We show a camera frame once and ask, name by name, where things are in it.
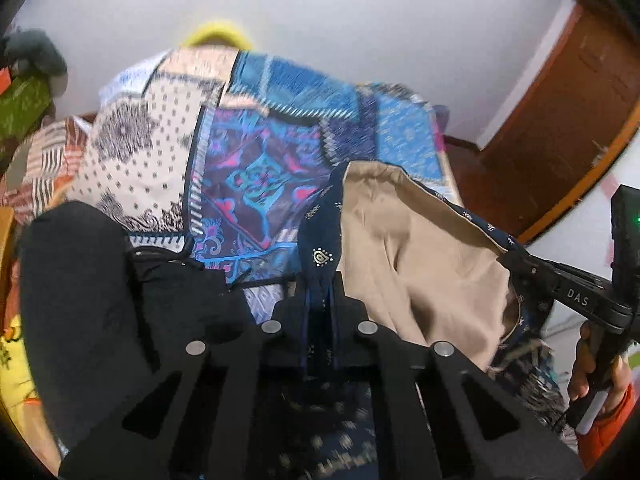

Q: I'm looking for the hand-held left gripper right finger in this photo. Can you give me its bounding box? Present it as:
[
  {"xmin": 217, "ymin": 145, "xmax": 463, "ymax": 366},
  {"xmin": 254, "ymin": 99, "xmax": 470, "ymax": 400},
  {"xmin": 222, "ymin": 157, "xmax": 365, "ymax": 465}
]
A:
[{"xmin": 325, "ymin": 270, "xmax": 587, "ymax": 480}]

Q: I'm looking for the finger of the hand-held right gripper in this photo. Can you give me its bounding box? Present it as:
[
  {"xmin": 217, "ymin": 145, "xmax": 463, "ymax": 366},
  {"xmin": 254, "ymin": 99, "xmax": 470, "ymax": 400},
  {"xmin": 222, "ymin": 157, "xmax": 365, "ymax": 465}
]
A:
[{"xmin": 499, "ymin": 248, "xmax": 560, "ymax": 295}]

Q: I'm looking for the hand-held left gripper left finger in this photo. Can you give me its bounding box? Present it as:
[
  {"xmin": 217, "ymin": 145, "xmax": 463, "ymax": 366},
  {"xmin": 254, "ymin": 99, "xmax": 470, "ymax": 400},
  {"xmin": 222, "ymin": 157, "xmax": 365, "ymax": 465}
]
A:
[{"xmin": 59, "ymin": 270, "xmax": 326, "ymax": 480}]

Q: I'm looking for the navy patterned hoodie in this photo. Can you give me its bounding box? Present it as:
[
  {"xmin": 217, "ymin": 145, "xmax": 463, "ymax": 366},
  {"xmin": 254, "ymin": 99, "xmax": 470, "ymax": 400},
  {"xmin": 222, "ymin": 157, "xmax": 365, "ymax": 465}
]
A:
[{"xmin": 260, "ymin": 160, "xmax": 566, "ymax": 480}]

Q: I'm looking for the person's right forearm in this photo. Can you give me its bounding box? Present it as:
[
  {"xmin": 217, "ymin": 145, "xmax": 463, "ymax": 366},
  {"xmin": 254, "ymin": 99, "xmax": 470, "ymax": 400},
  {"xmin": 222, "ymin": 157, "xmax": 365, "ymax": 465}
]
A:
[{"xmin": 570, "ymin": 385, "xmax": 638, "ymax": 466}]

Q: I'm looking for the person's right hand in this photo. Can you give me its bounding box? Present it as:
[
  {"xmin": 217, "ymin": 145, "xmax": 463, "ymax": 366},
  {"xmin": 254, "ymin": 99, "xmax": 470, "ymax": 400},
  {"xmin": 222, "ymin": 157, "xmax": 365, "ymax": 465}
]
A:
[{"xmin": 567, "ymin": 321, "xmax": 632, "ymax": 417}]

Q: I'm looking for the blue patchwork blanket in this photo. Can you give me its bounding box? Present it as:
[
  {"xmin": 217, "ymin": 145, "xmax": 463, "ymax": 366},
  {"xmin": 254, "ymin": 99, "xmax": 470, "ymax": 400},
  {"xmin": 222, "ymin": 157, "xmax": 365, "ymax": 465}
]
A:
[{"xmin": 65, "ymin": 47, "xmax": 463, "ymax": 326}]

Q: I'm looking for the brown wooden door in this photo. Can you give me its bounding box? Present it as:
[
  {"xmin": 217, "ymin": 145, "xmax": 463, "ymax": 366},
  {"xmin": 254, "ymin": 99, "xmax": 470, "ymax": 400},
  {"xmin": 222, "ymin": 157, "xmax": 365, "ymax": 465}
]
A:
[{"xmin": 480, "ymin": 2, "xmax": 640, "ymax": 233}]

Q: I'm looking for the black garment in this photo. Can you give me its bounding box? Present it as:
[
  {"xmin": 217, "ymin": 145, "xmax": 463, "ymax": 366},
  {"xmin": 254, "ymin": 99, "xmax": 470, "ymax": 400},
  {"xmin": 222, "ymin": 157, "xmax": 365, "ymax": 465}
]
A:
[{"xmin": 17, "ymin": 201, "xmax": 261, "ymax": 456}]

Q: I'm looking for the yellow blanket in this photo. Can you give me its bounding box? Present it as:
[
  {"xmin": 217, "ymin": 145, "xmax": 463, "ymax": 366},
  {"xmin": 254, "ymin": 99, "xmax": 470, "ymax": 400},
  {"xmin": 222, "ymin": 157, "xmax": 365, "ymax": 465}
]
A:
[{"xmin": 0, "ymin": 310, "xmax": 61, "ymax": 471}]

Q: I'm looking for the yellow hoop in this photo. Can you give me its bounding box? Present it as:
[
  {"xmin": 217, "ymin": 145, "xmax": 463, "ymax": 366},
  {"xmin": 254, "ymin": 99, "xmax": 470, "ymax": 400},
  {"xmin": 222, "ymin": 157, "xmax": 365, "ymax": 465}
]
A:
[{"xmin": 182, "ymin": 19, "xmax": 253, "ymax": 52}]

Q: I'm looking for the brown striped blanket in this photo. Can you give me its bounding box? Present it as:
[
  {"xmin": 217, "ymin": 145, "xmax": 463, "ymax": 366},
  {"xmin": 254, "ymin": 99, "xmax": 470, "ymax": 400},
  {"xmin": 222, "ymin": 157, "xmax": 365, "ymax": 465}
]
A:
[{"xmin": 0, "ymin": 115, "xmax": 101, "ymax": 226}]

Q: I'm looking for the green patterned cloth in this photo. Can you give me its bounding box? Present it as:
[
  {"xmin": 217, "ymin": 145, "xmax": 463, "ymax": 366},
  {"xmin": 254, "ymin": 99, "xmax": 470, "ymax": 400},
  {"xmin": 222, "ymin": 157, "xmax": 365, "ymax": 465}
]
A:
[{"xmin": 0, "ymin": 75, "xmax": 53, "ymax": 146}]

